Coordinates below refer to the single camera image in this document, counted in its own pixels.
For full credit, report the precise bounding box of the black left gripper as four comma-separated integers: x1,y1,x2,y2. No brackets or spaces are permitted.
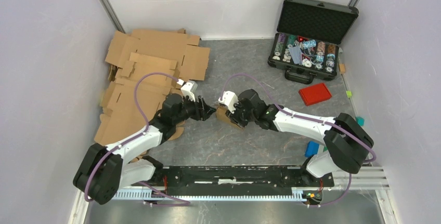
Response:
173,93,216,125

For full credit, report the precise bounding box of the brown cardboard box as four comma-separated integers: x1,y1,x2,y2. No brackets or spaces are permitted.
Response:
215,104,243,130

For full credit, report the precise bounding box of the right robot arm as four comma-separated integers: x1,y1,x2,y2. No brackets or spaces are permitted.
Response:
218,89,373,187

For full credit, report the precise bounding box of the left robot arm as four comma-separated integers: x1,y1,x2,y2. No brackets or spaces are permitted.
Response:
73,94,216,205

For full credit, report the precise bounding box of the red flat box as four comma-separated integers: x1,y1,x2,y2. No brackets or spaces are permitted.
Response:
299,83,332,106

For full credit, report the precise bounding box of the blue block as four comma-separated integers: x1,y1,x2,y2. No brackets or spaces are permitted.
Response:
304,141,320,158

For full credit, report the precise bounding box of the stack of flat cardboard boxes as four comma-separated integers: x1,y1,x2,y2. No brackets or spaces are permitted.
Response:
94,29,211,146

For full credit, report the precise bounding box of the black poker chip case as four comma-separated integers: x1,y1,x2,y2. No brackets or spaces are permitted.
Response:
267,0,359,84

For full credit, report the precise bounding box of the small orange wooden block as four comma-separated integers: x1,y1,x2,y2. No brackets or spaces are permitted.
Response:
339,63,346,74

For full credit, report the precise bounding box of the teal cube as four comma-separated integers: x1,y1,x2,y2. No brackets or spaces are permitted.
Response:
355,116,365,126

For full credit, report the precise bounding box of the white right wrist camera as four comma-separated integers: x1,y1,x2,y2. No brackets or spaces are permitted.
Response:
218,91,239,113

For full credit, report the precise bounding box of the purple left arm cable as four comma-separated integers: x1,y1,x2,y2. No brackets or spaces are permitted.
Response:
83,72,191,207

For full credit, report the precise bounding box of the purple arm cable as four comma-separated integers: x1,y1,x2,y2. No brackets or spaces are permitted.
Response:
83,72,191,207
220,73,377,207

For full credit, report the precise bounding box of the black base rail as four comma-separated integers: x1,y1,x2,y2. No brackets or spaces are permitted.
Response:
147,165,334,196

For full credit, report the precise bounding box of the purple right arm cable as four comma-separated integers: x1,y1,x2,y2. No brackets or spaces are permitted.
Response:
220,73,377,207

